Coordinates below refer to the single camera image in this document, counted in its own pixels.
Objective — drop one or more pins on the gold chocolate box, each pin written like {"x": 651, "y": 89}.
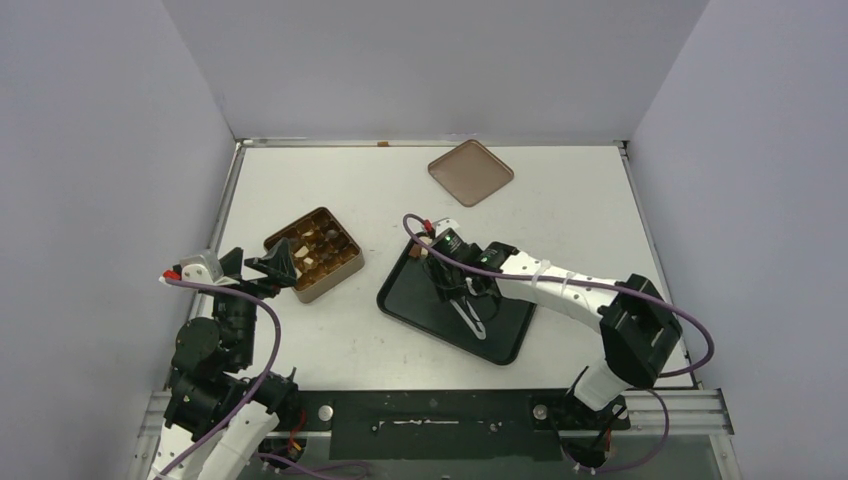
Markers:
{"x": 336, "y": 254}

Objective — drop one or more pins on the black plastic tray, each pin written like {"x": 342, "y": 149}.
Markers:
{"x": 409, "y": 296}

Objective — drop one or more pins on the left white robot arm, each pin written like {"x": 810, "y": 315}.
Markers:
{"x": 224, "y": 397}

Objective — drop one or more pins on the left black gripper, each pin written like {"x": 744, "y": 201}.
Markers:
{"x": 276, "y": 263}

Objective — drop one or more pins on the metal tongs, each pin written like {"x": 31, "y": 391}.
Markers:
{"x": 470, "y": 317}

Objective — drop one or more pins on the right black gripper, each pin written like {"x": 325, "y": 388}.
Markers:
{"x": 454, "y": 287}

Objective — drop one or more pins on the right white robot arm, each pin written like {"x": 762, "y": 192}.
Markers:
{"x": 637, "y": 331}

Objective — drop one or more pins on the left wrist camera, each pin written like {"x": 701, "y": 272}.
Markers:
{"x": 202, "y": 268}

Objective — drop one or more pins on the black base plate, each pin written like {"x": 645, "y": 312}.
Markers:
{"x": 444, "y": 424}

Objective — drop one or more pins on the brown box lid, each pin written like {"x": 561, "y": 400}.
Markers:
{"x": 470, "y": 173}

